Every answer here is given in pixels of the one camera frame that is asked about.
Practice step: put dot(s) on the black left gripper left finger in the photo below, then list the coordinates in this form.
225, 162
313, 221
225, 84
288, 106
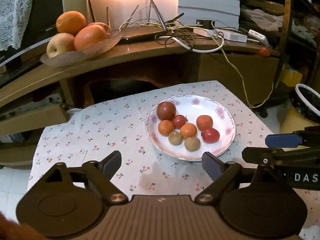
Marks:
99, 175

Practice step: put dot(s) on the brown kiwi fruit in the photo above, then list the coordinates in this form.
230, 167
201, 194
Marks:
175, 138
192, 144

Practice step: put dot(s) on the white round bucket rim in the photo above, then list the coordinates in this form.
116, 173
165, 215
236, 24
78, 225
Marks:
309, 98

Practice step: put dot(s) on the red tomato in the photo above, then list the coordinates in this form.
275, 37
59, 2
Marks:
210, 135
178, 121

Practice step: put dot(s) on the curved wooden desk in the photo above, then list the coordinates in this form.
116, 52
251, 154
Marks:
237, 64

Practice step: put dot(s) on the dark red plum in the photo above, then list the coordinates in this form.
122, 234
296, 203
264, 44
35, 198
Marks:
166, 111

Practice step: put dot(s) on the white floral ceramic plate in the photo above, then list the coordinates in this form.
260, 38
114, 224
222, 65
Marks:
192, 106

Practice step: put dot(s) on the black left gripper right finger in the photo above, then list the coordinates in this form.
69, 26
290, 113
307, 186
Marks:
225, 177

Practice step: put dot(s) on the large orange top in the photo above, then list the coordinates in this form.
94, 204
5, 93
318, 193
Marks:
71, 22

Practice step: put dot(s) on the red apple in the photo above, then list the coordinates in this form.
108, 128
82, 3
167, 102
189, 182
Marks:
105, 26

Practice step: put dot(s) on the yellow apple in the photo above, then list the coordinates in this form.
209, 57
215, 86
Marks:
59, 44

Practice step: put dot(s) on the white remote control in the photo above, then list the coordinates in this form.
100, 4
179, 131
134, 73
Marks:
258, 36

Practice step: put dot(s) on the cherry print white tablecloth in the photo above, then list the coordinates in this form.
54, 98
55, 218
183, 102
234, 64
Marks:
160, 187

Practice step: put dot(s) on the white lace curtain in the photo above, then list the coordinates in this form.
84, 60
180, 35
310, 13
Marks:
14, 19

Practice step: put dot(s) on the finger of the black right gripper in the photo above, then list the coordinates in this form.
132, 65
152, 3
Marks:
309, 137
279, 157

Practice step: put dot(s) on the black power adapter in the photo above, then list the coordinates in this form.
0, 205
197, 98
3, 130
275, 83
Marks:
205, 24

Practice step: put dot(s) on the large orange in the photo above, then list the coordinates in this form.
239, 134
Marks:
71, 22
89, 36

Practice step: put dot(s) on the small red object on desk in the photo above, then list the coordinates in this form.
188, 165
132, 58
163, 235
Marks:
264, 52

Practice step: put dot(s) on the white power strip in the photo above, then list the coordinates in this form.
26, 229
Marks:
226, 34

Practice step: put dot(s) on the black wifi router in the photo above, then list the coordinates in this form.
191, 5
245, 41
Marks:
133, 32

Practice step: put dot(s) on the glass fruit dish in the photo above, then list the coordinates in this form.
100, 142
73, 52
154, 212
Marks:
72, 57

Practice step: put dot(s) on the large orange front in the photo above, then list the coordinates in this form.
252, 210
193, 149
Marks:
89, 36

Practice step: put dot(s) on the small orange tangerine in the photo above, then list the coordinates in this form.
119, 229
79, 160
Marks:
188, 130
165, 127
204, 122

